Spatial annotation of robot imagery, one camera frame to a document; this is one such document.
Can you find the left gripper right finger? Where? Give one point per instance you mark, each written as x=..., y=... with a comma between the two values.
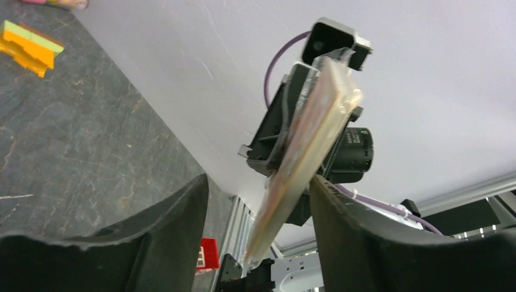
x=362, y=250

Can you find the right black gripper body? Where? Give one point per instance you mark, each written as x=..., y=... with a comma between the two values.
x=348, y=159

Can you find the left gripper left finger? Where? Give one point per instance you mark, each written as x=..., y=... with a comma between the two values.
x=153, y=250

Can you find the small orange spiral notebook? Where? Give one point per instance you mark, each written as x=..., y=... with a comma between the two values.
x=333, y=98

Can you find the pink capped marker tube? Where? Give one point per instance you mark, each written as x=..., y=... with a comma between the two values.
x=64, y=4

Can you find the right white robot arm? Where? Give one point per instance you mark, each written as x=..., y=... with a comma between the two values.
x=296, y=274

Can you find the red window toy brick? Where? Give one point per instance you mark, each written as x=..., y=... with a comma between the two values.
x=208, y=258

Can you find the orange green block stack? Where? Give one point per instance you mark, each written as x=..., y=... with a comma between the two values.
x=30, y=48

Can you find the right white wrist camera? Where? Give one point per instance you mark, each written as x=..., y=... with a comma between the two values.
x=327, y=35

